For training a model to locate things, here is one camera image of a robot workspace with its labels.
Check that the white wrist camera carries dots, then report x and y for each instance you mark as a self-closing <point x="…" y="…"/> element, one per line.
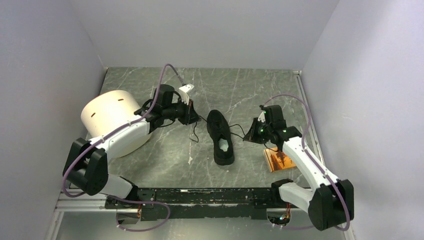
<point x="184" y="91"/>
<point x="261" y="118"/>

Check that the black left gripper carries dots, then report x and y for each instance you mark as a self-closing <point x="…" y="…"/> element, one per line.
<point x="190" y="115"/>

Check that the white cylindrical container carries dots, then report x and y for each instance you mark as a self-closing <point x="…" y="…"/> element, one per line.
<point x="110" y="120"/>

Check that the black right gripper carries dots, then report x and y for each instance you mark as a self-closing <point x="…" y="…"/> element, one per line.
<point x="250" y="136"/>

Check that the black shoe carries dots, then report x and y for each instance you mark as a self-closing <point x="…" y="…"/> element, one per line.
<point x="219" y="131"/>

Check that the orange book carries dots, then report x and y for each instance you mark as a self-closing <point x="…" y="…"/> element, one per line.
<point x="277" y="160"/>

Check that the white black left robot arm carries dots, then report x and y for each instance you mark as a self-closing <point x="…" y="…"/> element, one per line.
<point x="86" y="166"/>

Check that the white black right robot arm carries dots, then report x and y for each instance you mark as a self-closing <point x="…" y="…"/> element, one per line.
<point x="329" y="201"/>

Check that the aluminium frame rail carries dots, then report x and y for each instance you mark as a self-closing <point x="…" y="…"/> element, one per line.
<point x="328" y="200"/>

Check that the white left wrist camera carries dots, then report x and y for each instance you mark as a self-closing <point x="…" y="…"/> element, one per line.
<point x="184" y="91"/>

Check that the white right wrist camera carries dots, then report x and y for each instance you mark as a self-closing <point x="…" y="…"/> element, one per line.
<point x="261" y="118"/>

